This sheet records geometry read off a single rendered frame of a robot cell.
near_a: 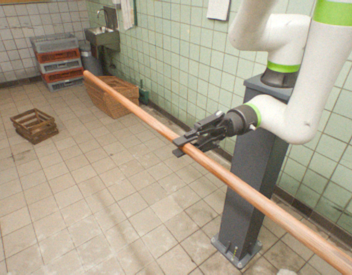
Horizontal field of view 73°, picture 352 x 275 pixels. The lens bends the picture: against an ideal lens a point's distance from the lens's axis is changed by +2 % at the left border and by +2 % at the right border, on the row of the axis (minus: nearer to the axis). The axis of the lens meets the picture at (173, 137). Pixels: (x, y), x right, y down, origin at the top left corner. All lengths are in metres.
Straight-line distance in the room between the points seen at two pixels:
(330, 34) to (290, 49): 0.34
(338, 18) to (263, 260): 1.54
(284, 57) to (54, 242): 1.82
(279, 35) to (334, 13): 0.34
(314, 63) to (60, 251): 1.82
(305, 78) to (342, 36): 0.12
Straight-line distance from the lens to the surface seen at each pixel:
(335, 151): 1.85
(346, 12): 0.67
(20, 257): 2.07
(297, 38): 1.01
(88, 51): 4.35
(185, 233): 1.89
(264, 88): 1.03
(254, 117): 0.79
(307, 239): 0.51
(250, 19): 0.82
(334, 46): 0.70
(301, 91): 0.75
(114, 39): 3.80
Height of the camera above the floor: 1.58
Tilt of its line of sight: 35 degrees down
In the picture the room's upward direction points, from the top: straight up
